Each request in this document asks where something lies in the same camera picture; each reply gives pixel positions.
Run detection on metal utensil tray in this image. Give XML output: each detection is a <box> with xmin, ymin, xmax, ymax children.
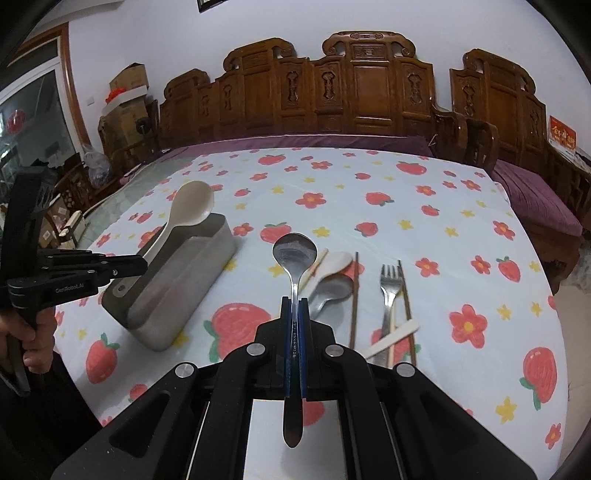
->
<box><xmin>101</xmin><ymin>213</ymin><xmax>236</xmax><ymax>351</ymax></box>

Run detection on metal spoon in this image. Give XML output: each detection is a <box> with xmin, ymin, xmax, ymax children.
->
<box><xmin>308</xmin><ymin>273</ymin><xmax>353</xmax><ymax>320</ymax></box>
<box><xmin>273</xmin><ymin>233</ymin><xmax>318</xmax><ymax>448</ymax></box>

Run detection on light bamboo chopstick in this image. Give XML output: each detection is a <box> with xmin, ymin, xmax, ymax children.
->
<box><xmin>362</xmin><ymin>319</ymin><xmax>420</xmax><ymax>359</ymax></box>
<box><xmin>300</xmin><ymin>248</ymin><xmax>329</xmax><ymax>291</ymax></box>

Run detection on dark brown chopstick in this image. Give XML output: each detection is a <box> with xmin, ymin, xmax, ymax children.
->
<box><xmin>349</xmin><ymin>251</ymin><xmax>360</xmax><ymax>349</ymax></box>
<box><xmin>397</xmin><ymin>259</ymin><xmax>417</xmax><ymax>367</ymax></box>

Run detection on metal fork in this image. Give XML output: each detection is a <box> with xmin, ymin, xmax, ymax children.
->
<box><xmin>379</xmin><ymin>262</ymin><xmax>403</xmax><ymax>339</ymax></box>

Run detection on large white ceramic spoon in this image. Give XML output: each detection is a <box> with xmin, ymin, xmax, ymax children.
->
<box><xmin>104</xmin><ymin>181</ymin><xmax>214</xmax><ymax>300</ymax></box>

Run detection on person's left hand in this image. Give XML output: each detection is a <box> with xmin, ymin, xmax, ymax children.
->
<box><xmin>1</xmin><ymin>307</ymin><xmax>57</xmax><ymax>374</ymax></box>

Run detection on wooden side chair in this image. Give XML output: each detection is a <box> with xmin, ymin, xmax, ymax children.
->
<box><xmin>39</xmin><ymin>153</ymin><xmax>118</xmax><ymax>248</ymax></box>

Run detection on clear plastic bag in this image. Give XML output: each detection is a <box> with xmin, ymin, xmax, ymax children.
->
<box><xmin>82</xmin><ymin>144</ymin><xmax>112</xmax><ymax>188</ymax></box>

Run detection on stacked cardboard boxes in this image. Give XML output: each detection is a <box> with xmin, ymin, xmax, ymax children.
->
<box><xmin>98</xmin><ymin>63</ymin><xmax>158</xmax><ymax>157</ymax></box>

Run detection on strawberry flower tablecloth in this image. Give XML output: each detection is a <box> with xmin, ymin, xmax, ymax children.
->
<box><xmin>56</xmin><ymin>148</ymin><xmax>567</xmax><ymax>479</ymax></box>

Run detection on carved wooden bench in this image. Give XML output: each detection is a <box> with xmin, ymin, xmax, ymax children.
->
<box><xmin>158</xmin><ymin>30</ymin><xmax>470</xmax><ymax>163</ymax></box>

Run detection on carved wooden armchair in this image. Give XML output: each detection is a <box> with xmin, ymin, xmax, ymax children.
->
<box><xmin>448</xmin><ymin>48</ymin><xmax>591</xmax><ymax>222</ymax></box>

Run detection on red paper box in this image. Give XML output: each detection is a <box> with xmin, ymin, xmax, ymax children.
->
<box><xmin>549</xmin><ymin>116</ymin><xmax>577</xmax><ymax>152</ymax></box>

